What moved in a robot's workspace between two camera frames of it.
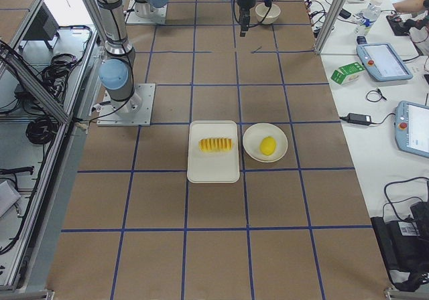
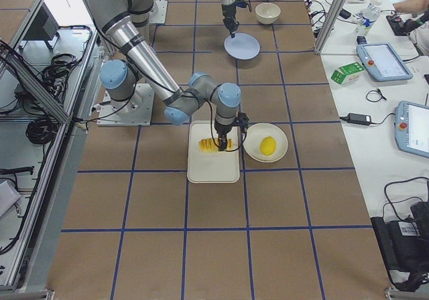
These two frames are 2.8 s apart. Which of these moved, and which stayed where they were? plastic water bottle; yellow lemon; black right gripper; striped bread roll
Moved: black right gripper
Stayed: plastic water bottle; yellow lemon; striped bread roll
